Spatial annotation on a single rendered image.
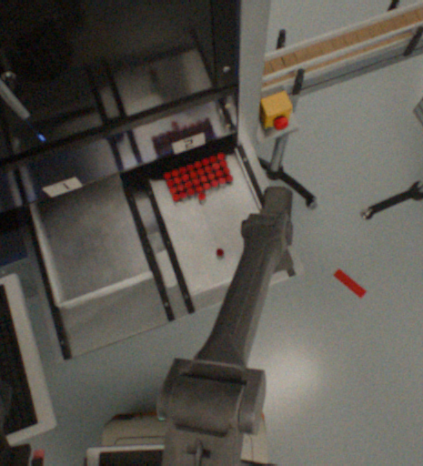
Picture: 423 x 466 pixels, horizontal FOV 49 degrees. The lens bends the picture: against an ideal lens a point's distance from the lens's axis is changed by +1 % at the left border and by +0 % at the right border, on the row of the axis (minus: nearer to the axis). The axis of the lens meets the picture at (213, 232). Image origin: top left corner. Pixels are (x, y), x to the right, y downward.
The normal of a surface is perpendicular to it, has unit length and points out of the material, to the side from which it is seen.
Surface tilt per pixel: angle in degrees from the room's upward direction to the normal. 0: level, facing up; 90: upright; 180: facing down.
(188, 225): 0
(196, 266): 0
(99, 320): 0
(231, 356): 45
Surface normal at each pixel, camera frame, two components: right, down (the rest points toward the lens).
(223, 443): -0.26, -0.12
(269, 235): -0.10, -0.86
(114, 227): -0.04, -0.25
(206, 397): -0.17, -0.70
